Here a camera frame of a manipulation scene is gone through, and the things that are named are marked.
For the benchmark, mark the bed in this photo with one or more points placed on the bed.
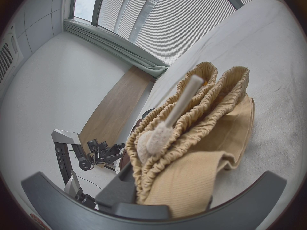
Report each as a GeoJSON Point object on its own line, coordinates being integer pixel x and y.
{"type": "Point", "coordinates": [275, 80]}

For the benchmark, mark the brown shorts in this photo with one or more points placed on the brown shorts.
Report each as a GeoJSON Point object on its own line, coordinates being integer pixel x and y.
{"type": "Point", "coordinates": [125, 159]}

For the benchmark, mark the black garment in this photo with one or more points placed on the black garment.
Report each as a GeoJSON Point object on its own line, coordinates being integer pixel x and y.
{"type": "Point", "coordinates": [147, 114]}

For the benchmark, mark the blue-green curtain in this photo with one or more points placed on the blue-green curtain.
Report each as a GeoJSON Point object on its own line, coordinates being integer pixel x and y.
{"type": "Point", "coordinates": [115, 47]}

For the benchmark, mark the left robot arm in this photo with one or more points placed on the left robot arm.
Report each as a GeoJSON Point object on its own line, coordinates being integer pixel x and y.
{"type": "Point", "coordinates": [64, 136]}

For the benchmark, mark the window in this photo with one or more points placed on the window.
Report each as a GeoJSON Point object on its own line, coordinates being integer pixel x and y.
{"type": "Point", "coordinates": [168, 20]}

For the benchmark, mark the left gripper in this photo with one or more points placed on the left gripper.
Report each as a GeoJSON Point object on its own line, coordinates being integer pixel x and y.
{"type": "Point", "coordinates": [103, 154]}

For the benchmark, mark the white ceiling air vent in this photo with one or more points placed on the white ceiling air vent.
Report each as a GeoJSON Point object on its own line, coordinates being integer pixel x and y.
{"type": "Point", "coordinates": [9, 54]}

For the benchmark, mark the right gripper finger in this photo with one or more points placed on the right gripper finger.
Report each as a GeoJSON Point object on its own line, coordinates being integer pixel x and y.
{"type": "Point", "coordinates": [120, 188]}

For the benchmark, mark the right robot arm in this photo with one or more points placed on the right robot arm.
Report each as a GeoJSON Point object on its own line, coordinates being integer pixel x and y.
{"type": "Point", "coordinates": [74, 183]}

